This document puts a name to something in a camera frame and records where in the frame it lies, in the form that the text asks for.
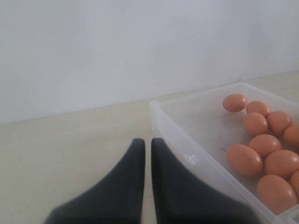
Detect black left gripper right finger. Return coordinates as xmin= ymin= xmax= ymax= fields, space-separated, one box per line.
xmin=151 ymin=138 xmax=259 ymax=224

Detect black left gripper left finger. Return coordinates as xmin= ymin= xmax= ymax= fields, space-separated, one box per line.
xmin=45 ymin=138 xmax=145 ymax=224

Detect clear plastic container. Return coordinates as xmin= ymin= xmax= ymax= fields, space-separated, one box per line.
xmin=150 ymin=82 xmax=299 ymax=224

